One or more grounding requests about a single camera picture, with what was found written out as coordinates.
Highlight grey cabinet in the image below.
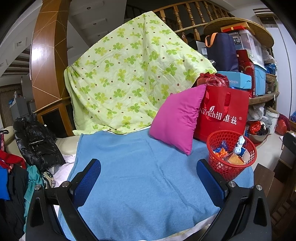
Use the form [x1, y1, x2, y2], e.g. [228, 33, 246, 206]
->
[9, 91, 35, 121]

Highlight wooden shelf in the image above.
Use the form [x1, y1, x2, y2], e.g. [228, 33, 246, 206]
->
[248, 91, 280, 105]

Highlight cream sofa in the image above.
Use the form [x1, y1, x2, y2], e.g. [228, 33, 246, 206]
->
[3, 125, 80, 156]

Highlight red paper shopping bag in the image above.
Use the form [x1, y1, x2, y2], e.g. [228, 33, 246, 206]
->
[193, 85, 250, 143]

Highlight white bedsheet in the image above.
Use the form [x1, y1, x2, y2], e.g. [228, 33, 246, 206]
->
[54, 155, 77, 183]

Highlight green clover print quilt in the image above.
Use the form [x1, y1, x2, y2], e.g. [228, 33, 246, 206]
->
[64, 11, 218, 135]

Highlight brown wooden stool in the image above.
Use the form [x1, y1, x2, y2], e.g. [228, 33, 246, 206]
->
[253, 163, 285, 209]

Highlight magenta pillow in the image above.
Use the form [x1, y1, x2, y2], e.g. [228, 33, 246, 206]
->
[149, 84, 207, 156]

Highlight red mesh plastic basket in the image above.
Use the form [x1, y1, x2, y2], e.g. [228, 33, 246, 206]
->
[206, 130, 258, 181]

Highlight navy tote bag orange handles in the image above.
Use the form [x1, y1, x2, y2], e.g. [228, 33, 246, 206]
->
[205, 32, 240, 72]

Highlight wooden stair railing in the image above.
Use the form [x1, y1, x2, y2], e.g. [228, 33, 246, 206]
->
[153, 0, 235, 43]

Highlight red garment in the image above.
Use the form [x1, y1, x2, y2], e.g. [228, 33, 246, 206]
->
[0, 134, 27, 169]

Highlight white bucket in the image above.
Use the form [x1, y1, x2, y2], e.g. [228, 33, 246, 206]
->
[264, 109, 280, 135]

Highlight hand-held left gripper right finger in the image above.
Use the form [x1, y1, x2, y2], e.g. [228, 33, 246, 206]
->
[196, 159, 273, 241]

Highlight red black plastic bag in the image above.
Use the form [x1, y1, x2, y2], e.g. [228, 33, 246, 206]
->
[248, 120, 266, 136]

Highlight red gift box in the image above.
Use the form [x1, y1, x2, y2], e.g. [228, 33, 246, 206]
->
[236, 49, 255, 98]

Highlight black puffer jacket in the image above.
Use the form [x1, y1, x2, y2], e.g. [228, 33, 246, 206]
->
[13, 115, 66, 172]

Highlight orange gift box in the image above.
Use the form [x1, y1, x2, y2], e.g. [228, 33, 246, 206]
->
[221, 22, 249, 33]

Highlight red orange sack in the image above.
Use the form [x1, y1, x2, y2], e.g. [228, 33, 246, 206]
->
[276, 113, 292, 136]

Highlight dark clothes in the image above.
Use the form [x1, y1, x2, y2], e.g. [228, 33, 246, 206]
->
[0, 164, 30, 239]

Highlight blue garment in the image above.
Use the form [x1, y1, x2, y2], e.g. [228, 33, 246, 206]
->
[0, 167, 11, 201]

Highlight metal bowl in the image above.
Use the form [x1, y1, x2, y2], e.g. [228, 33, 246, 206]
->
[246, 127, 270, 144]

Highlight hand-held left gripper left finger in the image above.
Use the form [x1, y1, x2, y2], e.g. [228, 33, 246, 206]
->
[25, 159, 101, 241]

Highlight light blue paper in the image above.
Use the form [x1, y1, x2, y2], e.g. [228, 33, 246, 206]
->
[233, 136, 245, 154]

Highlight curved wooden column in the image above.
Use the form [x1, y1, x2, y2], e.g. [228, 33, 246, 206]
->
[30, 0, 77, 112]

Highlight blue fleece blanket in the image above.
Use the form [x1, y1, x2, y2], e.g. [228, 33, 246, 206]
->
[58, 130, 255, 241]

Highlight wooden cabinet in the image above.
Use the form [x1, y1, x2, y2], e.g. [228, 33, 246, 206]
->
[33, 96, 75, 139]

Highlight blue shoe box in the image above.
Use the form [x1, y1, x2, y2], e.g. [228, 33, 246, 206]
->
[216, 71, 252, 90]

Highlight blue storage bin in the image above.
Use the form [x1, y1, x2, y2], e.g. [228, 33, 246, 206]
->
[252, 61, 267, 96]

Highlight clear storage box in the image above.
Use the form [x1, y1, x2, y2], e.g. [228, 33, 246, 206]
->
[229, 29, 264, 66]

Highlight patterned olive cloth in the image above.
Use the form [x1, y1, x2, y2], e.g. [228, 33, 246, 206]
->
[42, 171, 56, 188]

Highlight red crinkled plastic bag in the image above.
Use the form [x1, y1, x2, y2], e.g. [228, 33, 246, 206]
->
[196, 72, 230, 88]

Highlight beige orange carton box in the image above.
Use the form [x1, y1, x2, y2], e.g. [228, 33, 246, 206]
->
[228, 154, 245, 165]

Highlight teal jacket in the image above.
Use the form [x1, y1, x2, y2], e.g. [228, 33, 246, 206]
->
[23, 165, 44, 232]

